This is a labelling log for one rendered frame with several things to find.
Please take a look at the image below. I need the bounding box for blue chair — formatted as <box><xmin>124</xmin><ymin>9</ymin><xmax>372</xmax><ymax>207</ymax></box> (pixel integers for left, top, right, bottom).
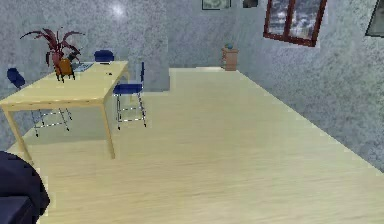
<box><xmin>112</xmin><ymin>61</ymin><xmax>148</xmax><ymax>131</ymax></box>
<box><xmin>6</xmin><ymin>67</ymin><xmax>73</xmax><ymax>138</ymax></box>
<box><xmin>93</xmin><ymin>49</ymin><xmax>115</xmax><ymax>64</ymax></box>

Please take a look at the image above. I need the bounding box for green framed picture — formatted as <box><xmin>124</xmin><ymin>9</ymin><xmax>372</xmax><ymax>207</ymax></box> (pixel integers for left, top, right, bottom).
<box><xmin>201</xmin><ymin>0</ymin><xmax>232</xmax><ymax>11</ymax></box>

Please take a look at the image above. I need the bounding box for pale wooden table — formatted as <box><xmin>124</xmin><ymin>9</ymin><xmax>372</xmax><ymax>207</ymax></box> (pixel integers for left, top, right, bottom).
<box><xmin>0</xmin><ymin>60</ymin><xmax>130</xmax><ymax>165</ymax></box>

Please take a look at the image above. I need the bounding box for grey laptop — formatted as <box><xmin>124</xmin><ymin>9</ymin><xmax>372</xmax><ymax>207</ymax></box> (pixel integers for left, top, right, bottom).
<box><xmin>70</xmin><ymin>61</ymin><xmax>95</xmax><ymax>73</ymax></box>

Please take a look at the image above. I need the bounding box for orange plant pot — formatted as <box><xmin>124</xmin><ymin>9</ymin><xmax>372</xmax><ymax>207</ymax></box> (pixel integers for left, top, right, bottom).
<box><xmin>54</xmin><ymin>58</ymin><xmax>76</xmax><ymax>84</ymax></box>

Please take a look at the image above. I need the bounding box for red framed window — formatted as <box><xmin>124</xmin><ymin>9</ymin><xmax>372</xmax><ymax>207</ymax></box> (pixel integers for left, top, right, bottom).
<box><xmin>262</xmin><ymin>0</ymin><xmax>328</xmax><ymax>48</ymax></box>

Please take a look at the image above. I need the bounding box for red house plant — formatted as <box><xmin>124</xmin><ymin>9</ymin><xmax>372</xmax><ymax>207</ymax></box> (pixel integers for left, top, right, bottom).
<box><xmin>19</xmin><ymin>27</ymin><xmax>86</xmax><ymax>68</ymax></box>

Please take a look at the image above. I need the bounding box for dark blue sofa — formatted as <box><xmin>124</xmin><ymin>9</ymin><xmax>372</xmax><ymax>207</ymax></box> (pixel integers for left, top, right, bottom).
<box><xmin>0</xmin><ymin>150</ymin><xmax>51</xmax><ymax>224</ymax></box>

